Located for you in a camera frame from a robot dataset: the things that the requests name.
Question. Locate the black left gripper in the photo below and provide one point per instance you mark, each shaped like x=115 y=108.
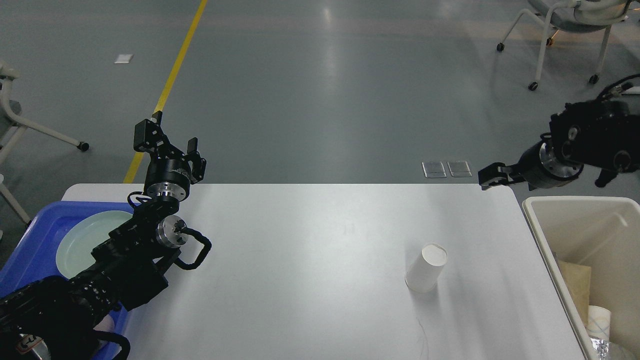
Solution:
x=169 y=177

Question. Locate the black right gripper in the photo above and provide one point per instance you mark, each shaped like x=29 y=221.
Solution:
x=538 y=167

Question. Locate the small beige cup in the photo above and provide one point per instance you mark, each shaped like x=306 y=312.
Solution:
x=423 y=274

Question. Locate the brown paper bag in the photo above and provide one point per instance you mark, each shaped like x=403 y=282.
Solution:
x=578 y=282

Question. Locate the light green plate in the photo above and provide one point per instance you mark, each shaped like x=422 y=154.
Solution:
x=74 y=253

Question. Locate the white paper bowl cup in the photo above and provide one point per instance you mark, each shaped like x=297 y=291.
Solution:
x=598 y=322

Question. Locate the silver foil tray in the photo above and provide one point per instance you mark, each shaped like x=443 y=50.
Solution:
x=608 y=350

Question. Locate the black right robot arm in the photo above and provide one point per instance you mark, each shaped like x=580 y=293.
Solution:
x=600 y=133

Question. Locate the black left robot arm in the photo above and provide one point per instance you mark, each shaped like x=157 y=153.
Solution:
x=56 y=318

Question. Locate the right floor outlet plate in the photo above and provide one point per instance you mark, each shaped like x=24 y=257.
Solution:
x=459 y=169

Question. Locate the floor outlet plate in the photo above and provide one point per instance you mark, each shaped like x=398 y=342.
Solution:
x=459 y=169
x=434 y=170

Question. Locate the left floor outlet plate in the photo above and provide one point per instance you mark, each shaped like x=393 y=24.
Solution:
x=434 y=170

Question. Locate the beige plastic bin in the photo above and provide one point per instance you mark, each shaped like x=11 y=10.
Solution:
x=600 y=232

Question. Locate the blue plastic tray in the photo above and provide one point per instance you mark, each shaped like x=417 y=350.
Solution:
x=35 y=257

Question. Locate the grey office chair right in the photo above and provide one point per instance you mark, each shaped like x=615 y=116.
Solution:
x=574 y=17

